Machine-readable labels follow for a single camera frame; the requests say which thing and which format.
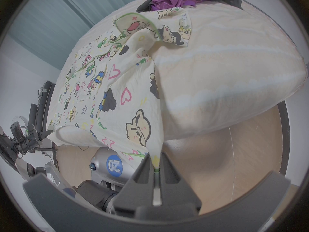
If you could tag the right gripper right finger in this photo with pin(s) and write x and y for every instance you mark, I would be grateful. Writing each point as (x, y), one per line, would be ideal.
(176, 190)

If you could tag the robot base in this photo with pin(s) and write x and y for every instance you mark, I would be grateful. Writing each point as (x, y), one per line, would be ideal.
(101, 161)

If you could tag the blue-green curtain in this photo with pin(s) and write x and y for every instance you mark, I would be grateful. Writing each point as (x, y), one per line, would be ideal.
(60, 20)

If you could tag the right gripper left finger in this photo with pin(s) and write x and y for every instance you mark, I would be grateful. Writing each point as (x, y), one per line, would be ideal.
(140, 192)

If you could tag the white printed pyjama top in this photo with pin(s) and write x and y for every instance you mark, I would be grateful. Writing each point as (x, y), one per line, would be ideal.
(115, 86)

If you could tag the purple garment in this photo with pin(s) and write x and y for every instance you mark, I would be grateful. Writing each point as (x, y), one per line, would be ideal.
(166, 2)

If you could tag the bed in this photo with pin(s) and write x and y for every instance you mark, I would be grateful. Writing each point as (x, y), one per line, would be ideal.
(229, 57)

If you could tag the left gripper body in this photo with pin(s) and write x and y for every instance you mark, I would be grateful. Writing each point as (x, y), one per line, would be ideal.
(33, 137)

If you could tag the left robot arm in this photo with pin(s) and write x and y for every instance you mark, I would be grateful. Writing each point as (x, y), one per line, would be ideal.
(17, 129)

